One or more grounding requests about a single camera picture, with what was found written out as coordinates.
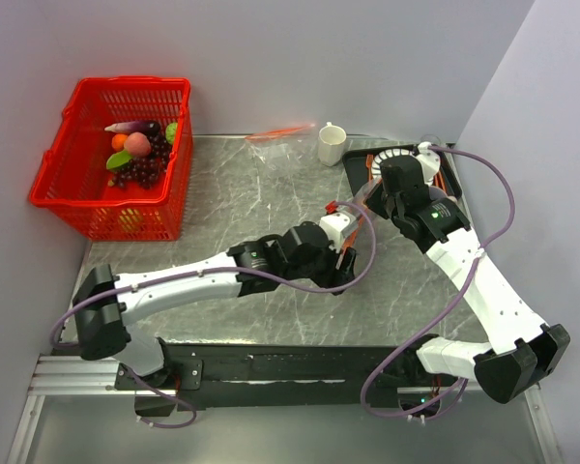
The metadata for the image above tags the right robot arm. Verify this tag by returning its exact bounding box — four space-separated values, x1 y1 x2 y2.
366 156 570 404

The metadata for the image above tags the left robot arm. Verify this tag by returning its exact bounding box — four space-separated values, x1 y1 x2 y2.
72 221 357 389

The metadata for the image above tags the orange plastic spoon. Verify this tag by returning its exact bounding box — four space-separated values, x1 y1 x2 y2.
434 172 449 193

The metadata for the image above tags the striped white plate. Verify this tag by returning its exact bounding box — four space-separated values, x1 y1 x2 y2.
369 148 421 180

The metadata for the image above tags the orange plastic fork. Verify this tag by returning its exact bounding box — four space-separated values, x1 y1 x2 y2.
365 155 373 181

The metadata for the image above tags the black tray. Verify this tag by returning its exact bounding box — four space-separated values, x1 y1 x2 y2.
342 144 463 200

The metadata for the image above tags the white mug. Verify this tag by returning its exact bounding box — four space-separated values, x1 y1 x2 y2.
317 122 347 167

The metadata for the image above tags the purple grapes toy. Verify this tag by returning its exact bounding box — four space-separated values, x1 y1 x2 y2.
107 132 172 189

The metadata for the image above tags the green lime toy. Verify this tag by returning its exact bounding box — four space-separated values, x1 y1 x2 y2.
164 122 178 145

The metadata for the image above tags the purple eggplant toy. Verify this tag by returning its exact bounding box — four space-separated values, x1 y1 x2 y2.
104 120 160 136

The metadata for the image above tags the pink peach toy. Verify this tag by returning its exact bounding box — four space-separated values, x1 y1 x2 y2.
124 132 152 158

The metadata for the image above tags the green leaf toy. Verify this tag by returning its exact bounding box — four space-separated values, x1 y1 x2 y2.
105 150 132 171

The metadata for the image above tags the small orange fruit toy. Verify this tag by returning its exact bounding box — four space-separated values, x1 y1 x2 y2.
111 133 128 153

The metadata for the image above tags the red plastic basket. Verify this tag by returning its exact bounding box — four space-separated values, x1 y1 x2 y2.
29 76 193 241

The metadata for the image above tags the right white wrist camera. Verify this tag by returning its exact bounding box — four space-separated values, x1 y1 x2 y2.
415 142 441 185

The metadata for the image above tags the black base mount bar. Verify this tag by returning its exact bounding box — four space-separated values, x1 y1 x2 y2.
145 344 455 411

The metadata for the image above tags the aluminium rail frame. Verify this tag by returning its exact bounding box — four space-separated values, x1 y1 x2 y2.
7 139 560 464

